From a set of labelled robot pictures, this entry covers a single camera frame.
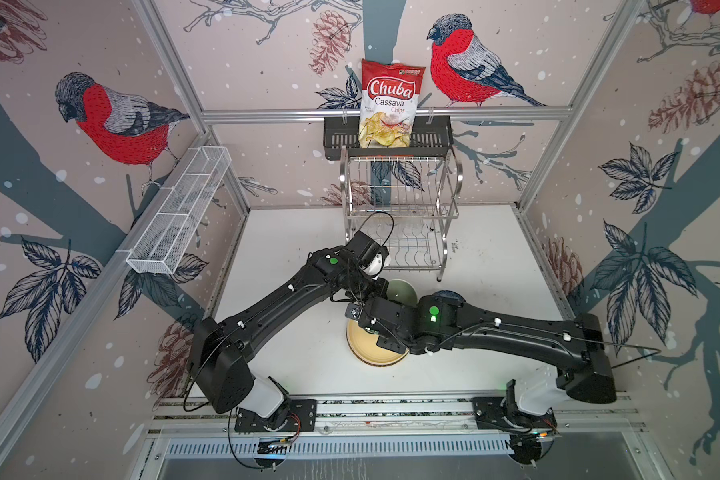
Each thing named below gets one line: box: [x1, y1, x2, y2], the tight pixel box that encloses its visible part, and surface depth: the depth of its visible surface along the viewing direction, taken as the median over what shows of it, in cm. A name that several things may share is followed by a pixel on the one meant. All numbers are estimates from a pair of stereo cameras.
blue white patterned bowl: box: [432, 290, 467, 303], surface depth 92 cm
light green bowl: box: [386, 278, 418, 305], surface depth 74 cm
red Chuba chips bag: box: [359, 59, 426, 149], surface depth 86 cm
